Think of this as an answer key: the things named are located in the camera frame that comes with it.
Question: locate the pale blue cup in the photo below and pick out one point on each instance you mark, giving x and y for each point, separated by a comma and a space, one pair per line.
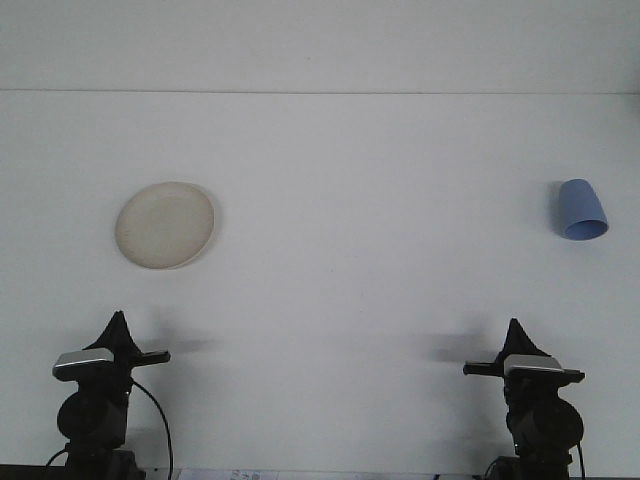
580, 205

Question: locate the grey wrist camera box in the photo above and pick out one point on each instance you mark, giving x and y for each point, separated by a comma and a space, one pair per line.
82, 361
532, 364

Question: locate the pale round plate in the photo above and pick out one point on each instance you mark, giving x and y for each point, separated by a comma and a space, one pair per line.
165, 225

